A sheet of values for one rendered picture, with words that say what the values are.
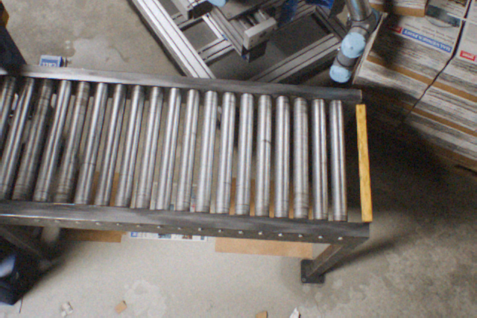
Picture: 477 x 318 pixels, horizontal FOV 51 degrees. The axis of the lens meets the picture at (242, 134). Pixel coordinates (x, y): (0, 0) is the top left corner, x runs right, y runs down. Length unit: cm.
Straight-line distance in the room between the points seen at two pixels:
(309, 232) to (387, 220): 101
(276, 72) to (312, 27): 37
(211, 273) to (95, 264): 53
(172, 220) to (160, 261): 81
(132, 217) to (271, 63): 126
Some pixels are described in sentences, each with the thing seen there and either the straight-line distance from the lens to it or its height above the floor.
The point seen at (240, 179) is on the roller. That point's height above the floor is 80.
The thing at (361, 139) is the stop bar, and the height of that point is 82.
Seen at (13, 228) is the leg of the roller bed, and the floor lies 50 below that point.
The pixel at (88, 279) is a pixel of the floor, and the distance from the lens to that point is 246.
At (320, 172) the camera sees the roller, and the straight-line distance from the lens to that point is 173.
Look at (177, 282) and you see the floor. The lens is 241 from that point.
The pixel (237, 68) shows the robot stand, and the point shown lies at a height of 21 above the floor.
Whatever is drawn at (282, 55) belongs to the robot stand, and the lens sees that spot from 264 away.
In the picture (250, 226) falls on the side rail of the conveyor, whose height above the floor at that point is 80.
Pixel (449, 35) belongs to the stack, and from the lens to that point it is 214.
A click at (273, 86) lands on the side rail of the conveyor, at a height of 80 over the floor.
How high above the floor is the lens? 238
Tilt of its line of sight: 65 degrees down
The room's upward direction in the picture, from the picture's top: 10 degrees clockwise
